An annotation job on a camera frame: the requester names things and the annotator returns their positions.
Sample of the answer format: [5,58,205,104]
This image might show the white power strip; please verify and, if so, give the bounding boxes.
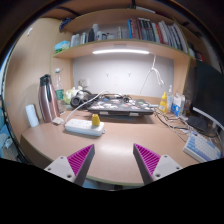
[65,119,104,136]

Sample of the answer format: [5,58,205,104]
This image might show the blue white carton box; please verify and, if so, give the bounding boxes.
[171,94,185,116]

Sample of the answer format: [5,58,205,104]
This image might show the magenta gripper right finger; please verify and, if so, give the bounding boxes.
[132,143,183,186]

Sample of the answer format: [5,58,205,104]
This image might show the teal tissue box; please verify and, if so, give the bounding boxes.
[54,41,70,53]

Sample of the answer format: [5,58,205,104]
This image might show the black laptop with stickers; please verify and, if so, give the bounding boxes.
[88,99,153,116]

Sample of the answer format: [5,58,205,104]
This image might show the clear sanitizer bottle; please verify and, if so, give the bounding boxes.
[167,85,173,112]

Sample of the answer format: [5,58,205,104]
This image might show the black computer monitor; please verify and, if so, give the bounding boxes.
[192,60,224,131]

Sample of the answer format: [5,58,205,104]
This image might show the clear plastic water bottle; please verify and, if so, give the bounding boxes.
[55,68,66,114]

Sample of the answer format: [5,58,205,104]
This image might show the wooden wall shelf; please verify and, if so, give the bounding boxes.
[42,0,192,62]

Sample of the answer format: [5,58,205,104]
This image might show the white hanging cable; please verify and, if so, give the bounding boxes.
[138,53,166,96]

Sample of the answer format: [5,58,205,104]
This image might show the yellow glue bottle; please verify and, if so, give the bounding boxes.
[159,92,167,113]

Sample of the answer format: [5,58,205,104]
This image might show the black headphones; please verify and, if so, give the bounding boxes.
[70,90,94,109]

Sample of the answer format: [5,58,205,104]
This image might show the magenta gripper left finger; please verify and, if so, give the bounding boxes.
[44,143,96,187]

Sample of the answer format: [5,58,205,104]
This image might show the white paper roll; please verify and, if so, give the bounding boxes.
[26,104,39,127]

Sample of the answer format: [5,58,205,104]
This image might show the white LED light bar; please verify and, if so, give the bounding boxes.
[93,49,149,55]

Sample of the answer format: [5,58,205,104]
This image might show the row of books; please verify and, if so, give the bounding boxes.
[127,18,188,53]

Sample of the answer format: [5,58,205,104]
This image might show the white charger cable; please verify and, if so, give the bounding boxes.
[64,90,111,123]

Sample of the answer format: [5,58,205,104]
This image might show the white and blue keyboard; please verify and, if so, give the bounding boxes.
[183,133,221,163]

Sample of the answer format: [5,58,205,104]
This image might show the yellow charger plug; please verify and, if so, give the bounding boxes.
[92,114,100,126]

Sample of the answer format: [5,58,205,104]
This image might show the maroon thermos flask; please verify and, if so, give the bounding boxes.
[38,74,60,123]

